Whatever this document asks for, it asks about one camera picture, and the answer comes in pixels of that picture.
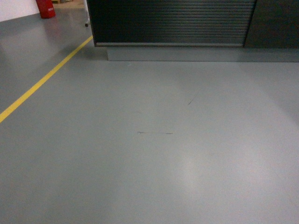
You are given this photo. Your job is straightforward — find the black slatted checkout counter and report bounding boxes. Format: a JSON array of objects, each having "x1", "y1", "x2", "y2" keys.
[{"x1": 87, "y1": 0, "x2": 299, "y2": 63}]

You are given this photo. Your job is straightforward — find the red fire extinguisher box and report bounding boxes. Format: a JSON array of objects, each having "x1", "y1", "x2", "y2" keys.
[{"x1": 36, "y1": 0, "x2": 56, "y2": 19}]

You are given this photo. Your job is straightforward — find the white caster leg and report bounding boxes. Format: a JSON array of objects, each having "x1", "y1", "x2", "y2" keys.
[{"x1": 84, "y1": 0, "x2": 90, "y2": 27}]

